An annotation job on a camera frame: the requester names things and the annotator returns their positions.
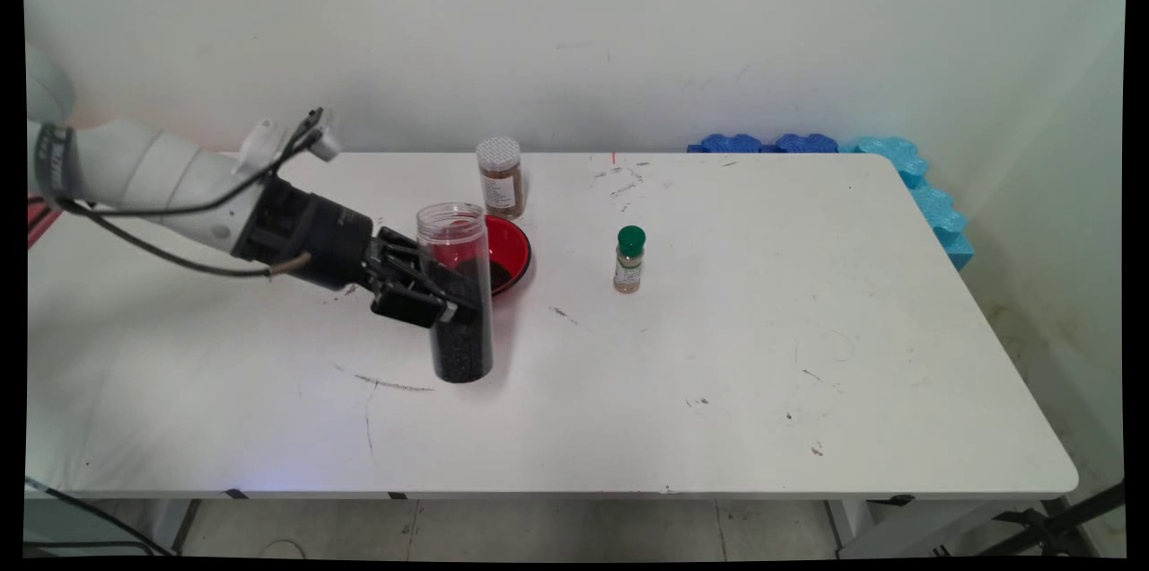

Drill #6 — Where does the light blue foam mat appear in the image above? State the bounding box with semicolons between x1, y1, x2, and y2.
839;136;977;272

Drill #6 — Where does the black floor cable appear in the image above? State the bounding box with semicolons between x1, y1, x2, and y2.
25;477;176;556

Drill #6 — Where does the red bowl with black rim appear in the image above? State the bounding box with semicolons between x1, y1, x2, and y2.
485;214;532;298

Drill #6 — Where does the brown spice jar white lid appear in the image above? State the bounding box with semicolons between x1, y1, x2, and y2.
476;136;527;220

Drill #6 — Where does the black velcro strap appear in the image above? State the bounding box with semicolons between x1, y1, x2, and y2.
36;124;77;204

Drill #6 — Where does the grey table leg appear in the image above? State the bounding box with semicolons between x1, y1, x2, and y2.
148;499;203;554

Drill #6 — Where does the small spice bottle green cap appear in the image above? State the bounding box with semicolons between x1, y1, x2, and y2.
613;225;647;294

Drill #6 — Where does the pink foam block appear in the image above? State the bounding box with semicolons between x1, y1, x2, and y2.
27;197;75;249

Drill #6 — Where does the thin black camera cable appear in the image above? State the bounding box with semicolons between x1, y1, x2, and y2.
56;109;322;218

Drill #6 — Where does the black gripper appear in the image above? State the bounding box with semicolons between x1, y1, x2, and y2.
232;176;483;331

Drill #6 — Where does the clear jar of black seeds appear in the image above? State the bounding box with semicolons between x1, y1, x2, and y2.
415;202;495;384

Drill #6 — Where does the black cable with metal plug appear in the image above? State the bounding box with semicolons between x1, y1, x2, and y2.
79;207;312;278

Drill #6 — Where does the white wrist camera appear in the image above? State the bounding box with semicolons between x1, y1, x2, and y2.
296;109;343;163

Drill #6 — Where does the black tripod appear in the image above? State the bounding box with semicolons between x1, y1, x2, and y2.
978;481;1126;558

